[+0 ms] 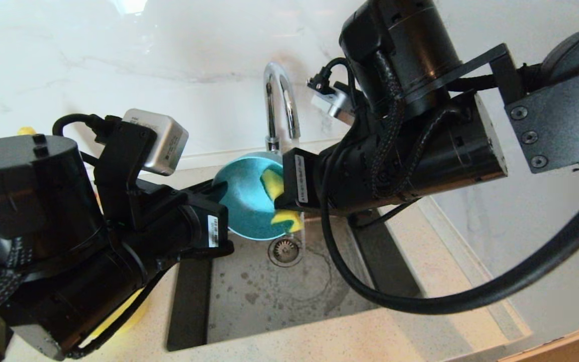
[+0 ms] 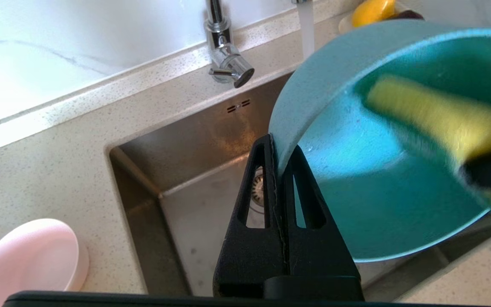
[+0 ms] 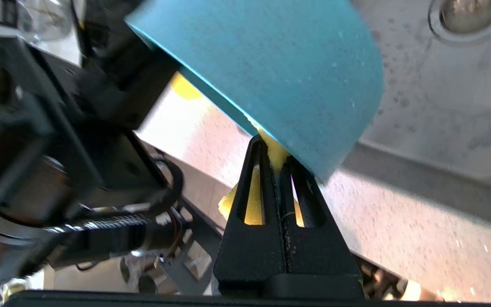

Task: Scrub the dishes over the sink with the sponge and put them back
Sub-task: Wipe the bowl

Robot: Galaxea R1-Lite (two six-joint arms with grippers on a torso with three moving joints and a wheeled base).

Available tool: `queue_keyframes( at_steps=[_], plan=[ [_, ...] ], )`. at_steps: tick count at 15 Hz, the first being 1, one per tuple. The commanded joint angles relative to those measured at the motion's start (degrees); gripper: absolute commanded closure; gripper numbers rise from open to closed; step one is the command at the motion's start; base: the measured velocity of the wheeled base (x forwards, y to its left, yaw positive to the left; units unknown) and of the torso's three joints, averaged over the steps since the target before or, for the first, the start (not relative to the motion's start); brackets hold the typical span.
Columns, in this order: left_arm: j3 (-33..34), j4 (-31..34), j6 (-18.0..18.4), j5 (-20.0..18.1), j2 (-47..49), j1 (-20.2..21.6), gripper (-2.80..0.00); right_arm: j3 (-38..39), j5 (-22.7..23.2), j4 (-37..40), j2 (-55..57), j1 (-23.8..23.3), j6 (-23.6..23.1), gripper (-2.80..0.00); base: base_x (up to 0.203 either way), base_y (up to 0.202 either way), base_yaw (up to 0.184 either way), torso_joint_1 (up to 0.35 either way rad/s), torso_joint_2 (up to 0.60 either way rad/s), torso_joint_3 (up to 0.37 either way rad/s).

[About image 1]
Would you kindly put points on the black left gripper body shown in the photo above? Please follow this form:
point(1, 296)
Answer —
point(118, 271)

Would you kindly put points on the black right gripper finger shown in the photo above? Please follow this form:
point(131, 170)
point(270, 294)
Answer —
point(283, 201)

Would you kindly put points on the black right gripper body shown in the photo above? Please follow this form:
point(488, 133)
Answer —
point(420, 156)

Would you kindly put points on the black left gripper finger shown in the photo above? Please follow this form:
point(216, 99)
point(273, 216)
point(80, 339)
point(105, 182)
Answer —
point(219, 192)
point(196, 187)

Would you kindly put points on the yellow green sponge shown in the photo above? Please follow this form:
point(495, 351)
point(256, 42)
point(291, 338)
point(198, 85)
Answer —
point(271, 183)

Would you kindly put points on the blue plastic bowl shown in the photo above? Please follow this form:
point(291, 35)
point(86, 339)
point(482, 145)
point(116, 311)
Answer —
point(247, 206)

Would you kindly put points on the chrome gooseneck faucet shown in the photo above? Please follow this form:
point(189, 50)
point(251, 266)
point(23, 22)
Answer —
point(271, 110)

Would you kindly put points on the orange dish soap bottle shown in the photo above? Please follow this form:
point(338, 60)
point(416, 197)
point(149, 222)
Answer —
point(26, 130)

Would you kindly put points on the stainless steel sink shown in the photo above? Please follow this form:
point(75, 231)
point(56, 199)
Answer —
point(249, 301)

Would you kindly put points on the yellow plastic bowl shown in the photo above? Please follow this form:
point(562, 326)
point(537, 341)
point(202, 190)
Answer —
point(118, 317)

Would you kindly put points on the round metal drain strainer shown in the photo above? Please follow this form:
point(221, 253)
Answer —
point(286, 251)

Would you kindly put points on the brown wooden panel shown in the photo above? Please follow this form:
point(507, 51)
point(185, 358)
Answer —
point(576, 347)

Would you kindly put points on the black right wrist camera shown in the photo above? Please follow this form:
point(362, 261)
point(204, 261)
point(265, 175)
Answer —
point(337, 103)

